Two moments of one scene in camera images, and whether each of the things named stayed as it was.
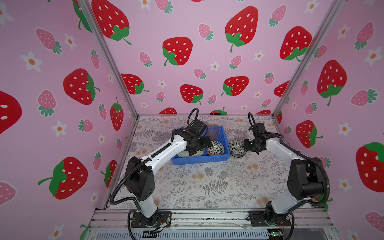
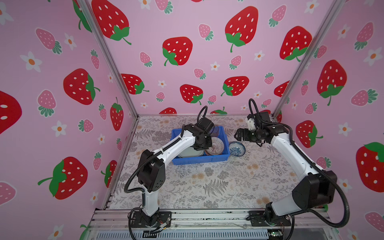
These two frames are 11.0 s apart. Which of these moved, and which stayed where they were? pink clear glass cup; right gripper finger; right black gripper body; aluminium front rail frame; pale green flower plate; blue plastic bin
Moved: right black gripper body; right gripper finger
Stayed: pale green flower plate; pink clear glass cup; blue plastic bin; aluminium front rail frame
